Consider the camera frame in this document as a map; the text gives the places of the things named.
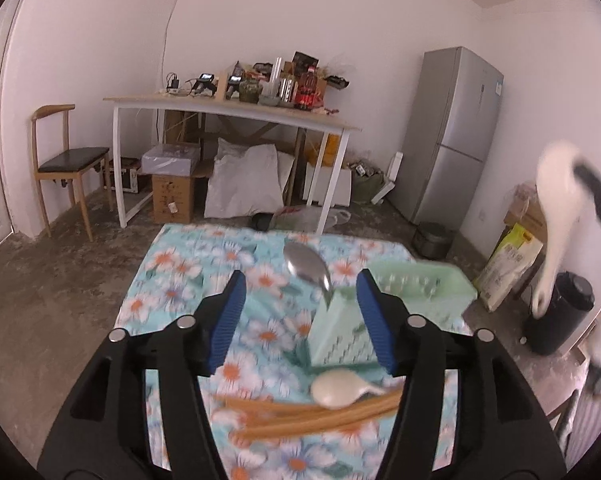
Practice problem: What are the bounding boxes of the thin wall cable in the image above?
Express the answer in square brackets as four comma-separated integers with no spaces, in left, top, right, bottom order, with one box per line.
[163,0,190,91]

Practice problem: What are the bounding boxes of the floral tablecloth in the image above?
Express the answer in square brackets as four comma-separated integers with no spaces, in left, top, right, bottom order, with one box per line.
[113,222,474,480]

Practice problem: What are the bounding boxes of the small grey lidded bin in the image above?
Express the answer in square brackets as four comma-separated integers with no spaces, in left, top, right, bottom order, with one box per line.
[411,221,454,261]

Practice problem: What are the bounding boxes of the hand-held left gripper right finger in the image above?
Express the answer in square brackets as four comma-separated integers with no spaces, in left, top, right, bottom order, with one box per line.
[355,268,566,480]

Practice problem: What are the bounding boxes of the white ceramic spoon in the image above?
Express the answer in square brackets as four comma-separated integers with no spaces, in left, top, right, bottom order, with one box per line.
[531,141,589,318]
[311,369,387,407]

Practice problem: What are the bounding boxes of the green plastic basket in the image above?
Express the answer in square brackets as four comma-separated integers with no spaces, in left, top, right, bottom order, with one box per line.
[308,259,479,373]

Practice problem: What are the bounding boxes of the grey refrigerator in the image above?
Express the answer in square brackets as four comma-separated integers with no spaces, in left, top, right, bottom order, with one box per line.
[399,46,505,233]

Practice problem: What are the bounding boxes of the cola bottle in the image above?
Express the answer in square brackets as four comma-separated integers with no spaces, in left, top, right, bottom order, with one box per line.
[293,71,317,111]

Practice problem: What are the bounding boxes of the brown cardboard box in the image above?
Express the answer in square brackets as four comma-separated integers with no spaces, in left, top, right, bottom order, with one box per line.
[152,172,196,224]

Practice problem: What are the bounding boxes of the yellow and white sack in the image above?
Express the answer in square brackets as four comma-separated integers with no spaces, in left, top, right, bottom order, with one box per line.
[475,223,545,312]

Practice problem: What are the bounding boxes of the white carton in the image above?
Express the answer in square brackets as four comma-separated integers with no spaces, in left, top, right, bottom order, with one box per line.
[303,162,354,207]

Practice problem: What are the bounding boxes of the dark box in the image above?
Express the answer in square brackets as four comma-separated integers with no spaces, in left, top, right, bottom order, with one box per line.
[291,51,321,75]

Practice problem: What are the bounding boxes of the clear plastic bag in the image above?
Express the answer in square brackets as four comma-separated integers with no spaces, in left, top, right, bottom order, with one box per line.
[270,206,352,233]

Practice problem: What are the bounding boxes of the black handheld device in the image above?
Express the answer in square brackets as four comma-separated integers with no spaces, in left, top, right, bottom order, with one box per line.
[190,74,216,97]

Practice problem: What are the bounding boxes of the wooden chopstick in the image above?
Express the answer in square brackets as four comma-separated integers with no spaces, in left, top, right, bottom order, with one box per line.
[230,395,406,433]
[238,402,404,443]
[213,391,406,418]

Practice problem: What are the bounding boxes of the yellow plastic bag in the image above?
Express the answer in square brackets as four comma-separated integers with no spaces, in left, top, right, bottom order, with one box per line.
[308,132,341,167]

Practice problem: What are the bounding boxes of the stacked cardboard boxes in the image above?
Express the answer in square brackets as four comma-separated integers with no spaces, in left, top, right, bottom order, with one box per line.
[503,182,551,243]

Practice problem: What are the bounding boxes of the metal spoon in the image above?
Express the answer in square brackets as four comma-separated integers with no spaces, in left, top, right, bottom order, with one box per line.
[283,241,334,308]

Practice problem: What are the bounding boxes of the green bag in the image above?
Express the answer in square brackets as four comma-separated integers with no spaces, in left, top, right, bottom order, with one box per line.
[353,160,396,205]

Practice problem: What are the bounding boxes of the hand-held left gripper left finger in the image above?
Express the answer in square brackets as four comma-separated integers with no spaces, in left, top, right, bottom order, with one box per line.
[37,270,247,480]

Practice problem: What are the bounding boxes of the white board strip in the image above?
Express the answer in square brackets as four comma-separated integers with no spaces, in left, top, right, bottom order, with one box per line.
[381,152,404,206]

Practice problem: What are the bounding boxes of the white table with wooden top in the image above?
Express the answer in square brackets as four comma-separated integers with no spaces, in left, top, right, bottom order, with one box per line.
[103,94,362,235]

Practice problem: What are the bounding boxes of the white flat box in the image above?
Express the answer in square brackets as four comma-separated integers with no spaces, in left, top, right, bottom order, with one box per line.
[141,142,201,177]

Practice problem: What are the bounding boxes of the power strip with charger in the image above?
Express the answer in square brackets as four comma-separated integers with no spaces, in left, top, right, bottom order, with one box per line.
[155,72,191,96]

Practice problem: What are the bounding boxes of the black cylindrical container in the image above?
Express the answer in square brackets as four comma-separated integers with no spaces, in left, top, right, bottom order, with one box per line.
[523,271,595,357]

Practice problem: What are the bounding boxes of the brown case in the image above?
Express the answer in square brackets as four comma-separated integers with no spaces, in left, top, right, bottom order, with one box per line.
[104,156,154,193]

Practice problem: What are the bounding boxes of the wooden chair with dark seat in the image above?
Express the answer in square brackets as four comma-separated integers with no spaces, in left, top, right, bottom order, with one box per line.
[30,104,114,242]

